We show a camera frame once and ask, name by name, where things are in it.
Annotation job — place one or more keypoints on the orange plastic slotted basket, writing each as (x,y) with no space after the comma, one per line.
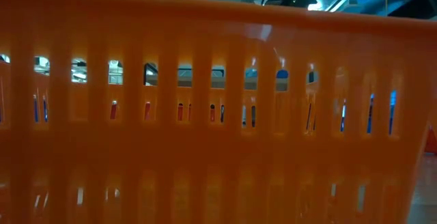
(218,155)

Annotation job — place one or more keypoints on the blue plastic slotted basket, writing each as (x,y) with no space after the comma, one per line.
(282,74)
(35,109)

